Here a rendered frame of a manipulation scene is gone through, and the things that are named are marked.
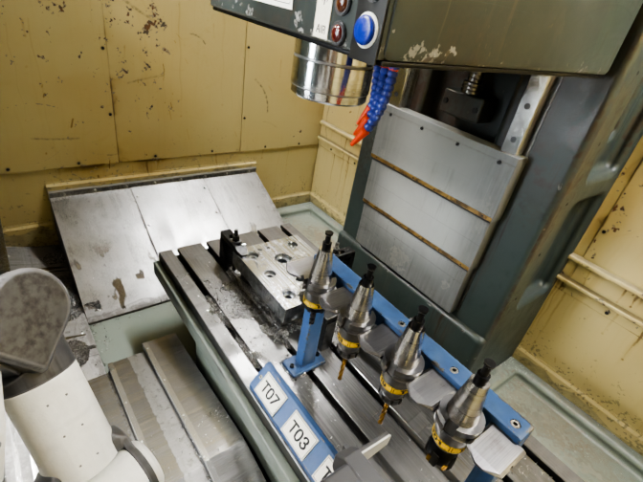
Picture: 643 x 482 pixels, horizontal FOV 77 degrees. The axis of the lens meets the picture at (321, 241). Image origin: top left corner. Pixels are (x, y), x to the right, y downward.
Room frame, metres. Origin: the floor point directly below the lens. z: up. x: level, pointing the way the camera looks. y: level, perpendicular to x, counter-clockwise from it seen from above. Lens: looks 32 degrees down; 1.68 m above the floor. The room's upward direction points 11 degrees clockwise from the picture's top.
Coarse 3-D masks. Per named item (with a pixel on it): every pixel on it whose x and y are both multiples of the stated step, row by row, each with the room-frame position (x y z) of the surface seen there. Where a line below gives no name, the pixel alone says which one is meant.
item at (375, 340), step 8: (376, 328) 0.51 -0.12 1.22; (384, 328) 0.52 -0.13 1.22; (360, 336) 0.49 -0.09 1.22; (368, 336) 0.49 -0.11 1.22; (376, 336) 0.49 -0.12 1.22; (384, 336) 0.50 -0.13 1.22; (392, 336) 0.50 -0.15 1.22; (360, 344) 0.47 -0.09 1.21; (368, 344) 0.47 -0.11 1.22; (376, 344) 0.48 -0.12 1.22; (384, 344) 0.48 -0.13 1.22; (368, 352) 0.46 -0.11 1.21; (376, 352) 0.46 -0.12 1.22; (384, 352) 0.46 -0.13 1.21
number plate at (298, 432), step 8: (296, 416) 0.51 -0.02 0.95; (288, 424) 0.50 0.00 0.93; (296, 424) 0.49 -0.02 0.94; (304, 424) 0.49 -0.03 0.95; (288, 432) 0.48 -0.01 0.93; (296, 432) 0.48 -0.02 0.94; (304, 432) 0.48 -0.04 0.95; (312, 432) 0.47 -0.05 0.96; (288, 440) 0.47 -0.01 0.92; (296, 440) 0.47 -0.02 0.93; (304, 440) 0.47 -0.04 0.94; (312, 440) 0.46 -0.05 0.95; (296, 448) 0.46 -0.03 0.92; (304, 448) 0.45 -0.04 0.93; (312, 448) 0.45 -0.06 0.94; (304, 456) 0.44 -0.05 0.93
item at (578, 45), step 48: (240, 0) 0.72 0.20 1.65; (432, 0) 0.52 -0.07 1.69; (480, 0) 0.58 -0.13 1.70; (528, 0) 0.65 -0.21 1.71; (576, 0) 0.74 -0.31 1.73; (624, 0) 0.86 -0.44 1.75; (336, 48) 0.55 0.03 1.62; (384, 48) 0.49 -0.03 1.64; (432, 48) 0.54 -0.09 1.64; (480, 48) 0.60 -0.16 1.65; (528, 48) 0.68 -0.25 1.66; (576, 48) 0.79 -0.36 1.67
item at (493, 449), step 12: (492, 432) 0.35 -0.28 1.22; (504, 432) 0.36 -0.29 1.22; (468, 444) 0.33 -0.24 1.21; (480, 444) 0.33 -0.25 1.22; (492, 444) 0.34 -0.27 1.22; (504, 444) 0.34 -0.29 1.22; (516, 444) 0.34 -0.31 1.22; (480, 456) 0.31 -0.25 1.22; (492, 456) 0.32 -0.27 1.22; (504, 456) 0.32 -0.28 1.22; (516, 456) 0.32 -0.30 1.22; (480, 468) 0.30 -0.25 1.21; (492, 468) 0.30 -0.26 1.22; (504, 468) 0.31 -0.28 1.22
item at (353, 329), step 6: (342, 306) 0.54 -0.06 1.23; (342, 312) 0.53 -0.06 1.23; (372, 312) 0.54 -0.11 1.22; (342, 318) 0.51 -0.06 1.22; (348, 318) 0.51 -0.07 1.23; (372, 318) 0.53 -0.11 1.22; (342, 324) 0.51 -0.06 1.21; (348, 324) 0.51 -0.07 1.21; (354, 324) 0.50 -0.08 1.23; (360, 324) 0.50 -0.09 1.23; (366, 324) 0.51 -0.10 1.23; (372, 324) 0.51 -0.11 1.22; (348, 330) 0.51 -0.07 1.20; (354, 330) 0.50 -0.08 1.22; (360, 330) 0.50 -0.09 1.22; (366, 330) 0.50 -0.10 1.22; (354, 336) 0.50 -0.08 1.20
